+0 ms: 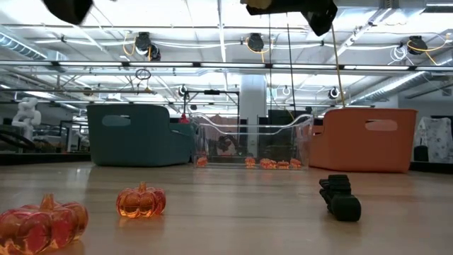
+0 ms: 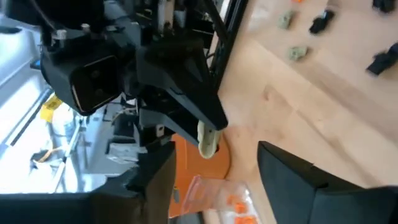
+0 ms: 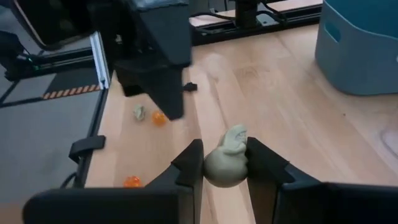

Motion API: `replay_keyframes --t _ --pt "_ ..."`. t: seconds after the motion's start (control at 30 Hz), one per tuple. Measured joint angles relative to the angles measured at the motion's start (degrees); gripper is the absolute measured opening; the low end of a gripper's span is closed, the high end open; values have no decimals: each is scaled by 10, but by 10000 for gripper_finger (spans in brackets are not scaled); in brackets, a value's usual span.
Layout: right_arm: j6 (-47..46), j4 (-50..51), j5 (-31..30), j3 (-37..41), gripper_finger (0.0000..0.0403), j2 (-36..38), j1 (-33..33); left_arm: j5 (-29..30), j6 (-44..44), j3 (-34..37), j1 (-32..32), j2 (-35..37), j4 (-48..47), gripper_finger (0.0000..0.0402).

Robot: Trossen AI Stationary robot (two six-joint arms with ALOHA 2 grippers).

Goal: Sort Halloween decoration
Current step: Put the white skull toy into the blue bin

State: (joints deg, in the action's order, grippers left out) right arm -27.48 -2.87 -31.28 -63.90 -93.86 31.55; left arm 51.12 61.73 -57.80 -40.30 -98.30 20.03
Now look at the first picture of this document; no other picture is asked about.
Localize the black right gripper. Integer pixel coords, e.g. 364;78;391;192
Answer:
246;0;339;37

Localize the long white light bar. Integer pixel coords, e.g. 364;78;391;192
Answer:
0;59;453;72

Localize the clear plastic bin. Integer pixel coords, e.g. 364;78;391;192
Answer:
189;112;315;170

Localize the person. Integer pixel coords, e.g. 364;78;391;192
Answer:
216;134;239;157

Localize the orange plastic bin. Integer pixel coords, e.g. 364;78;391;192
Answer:
308;108;418;174

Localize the teal plastic bin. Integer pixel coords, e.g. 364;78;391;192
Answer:
86;103;196;168

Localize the white patterned cloth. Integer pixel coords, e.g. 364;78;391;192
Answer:
413;116;453;164

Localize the black bulky object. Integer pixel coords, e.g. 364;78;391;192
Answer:
413;144;430;163

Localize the black curved tube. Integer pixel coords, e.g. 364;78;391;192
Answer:
0;129;36;152

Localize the thin black hanging cable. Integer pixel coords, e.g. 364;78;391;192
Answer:
268;13;273;107

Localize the long yellow cable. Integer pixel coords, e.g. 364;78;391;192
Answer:
331;24;346;108

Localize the black metal stand frame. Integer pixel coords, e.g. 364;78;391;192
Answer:
183;89;241;123

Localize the black plastic spider ring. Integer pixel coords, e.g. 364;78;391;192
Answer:
319;174;362;222

